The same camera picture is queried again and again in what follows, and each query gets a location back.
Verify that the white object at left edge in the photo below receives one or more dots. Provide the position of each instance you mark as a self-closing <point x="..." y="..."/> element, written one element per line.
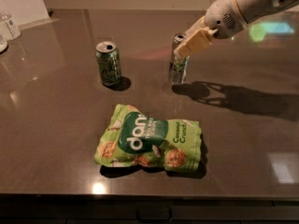
<point x="3" y="44"/>

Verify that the silver redbull can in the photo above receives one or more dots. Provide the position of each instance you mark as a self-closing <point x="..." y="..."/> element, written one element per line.
<point x="178" y="67"/>

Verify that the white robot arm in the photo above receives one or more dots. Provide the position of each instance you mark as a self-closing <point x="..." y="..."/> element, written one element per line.
<point x="252" y="10"/>

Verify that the black drawer handle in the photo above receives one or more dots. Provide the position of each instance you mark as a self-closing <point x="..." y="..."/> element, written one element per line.
<point x="155" y="215"/>

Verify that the green soda can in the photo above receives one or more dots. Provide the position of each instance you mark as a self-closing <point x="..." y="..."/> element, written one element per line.
<point x="108" y="59"/>

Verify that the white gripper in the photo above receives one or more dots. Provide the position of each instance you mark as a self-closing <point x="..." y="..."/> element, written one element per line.
<point x="221" y="14"/>

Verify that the green rice chip bag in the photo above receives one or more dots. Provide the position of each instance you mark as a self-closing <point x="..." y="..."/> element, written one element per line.
<point x="132" y="139"/>

